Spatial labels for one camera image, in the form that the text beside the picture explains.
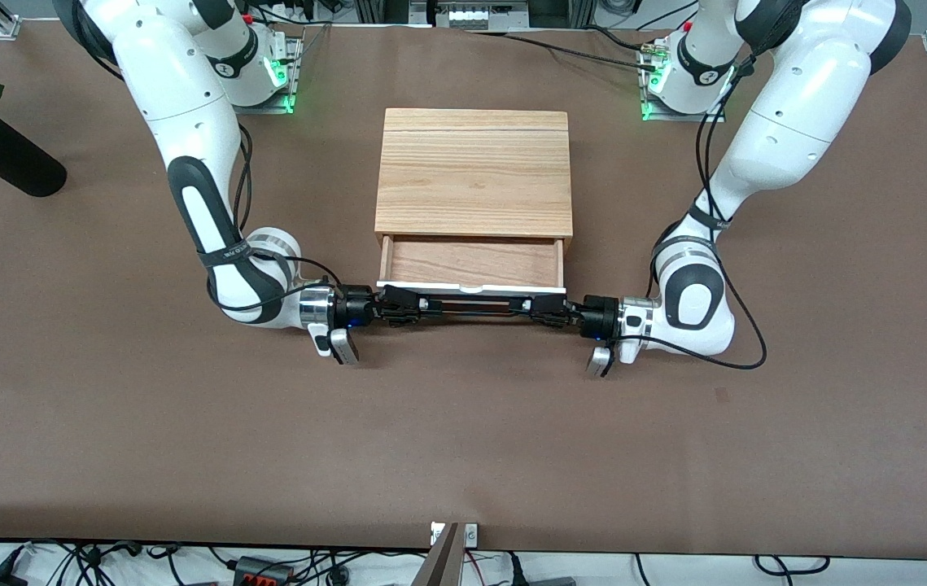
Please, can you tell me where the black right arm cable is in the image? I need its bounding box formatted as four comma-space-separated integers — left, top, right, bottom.
209, 122, 343, 315

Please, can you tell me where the black adapter with orange plugs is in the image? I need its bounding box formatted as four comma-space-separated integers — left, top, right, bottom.
233, 556, 295, 586

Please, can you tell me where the looped black floor cable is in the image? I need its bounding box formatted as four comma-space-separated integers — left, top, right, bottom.
754, 554, 832, 577

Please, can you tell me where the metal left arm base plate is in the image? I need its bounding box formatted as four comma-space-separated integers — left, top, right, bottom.
640, 41, 728, 124

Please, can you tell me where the aluminium frame profile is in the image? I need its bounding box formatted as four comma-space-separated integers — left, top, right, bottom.
353, 0, 433, 27

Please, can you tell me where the light wooden drawer cabinet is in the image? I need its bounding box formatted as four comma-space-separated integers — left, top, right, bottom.
374, 108, 575, 263

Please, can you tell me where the white-fronted wooden drawer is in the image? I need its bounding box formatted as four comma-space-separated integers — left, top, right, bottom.
376, 234, 569, 296

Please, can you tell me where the grey camera stand pole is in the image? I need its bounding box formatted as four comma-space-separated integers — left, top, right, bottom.
411, 523, 462, 586

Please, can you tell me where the white power strip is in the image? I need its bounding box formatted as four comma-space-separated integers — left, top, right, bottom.
434, 0, 518, 32

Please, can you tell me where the black cylindrical vase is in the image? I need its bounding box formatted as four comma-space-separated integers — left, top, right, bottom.
0, 116, 68, 199

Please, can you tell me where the short black table cable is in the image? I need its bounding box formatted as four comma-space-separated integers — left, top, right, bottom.
585, 26, 653, 55

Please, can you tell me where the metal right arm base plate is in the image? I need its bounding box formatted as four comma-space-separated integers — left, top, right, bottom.
240, 36, 304, 116

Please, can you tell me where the long black table cable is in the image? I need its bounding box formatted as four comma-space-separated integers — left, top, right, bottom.
467, 29, 661, 74

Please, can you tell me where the silver table edge bracket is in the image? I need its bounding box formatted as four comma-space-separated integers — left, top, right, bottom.
430, 522, 479, 548

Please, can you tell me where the black drawer handle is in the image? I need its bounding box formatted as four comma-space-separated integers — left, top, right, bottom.
427, 296, 532, 320

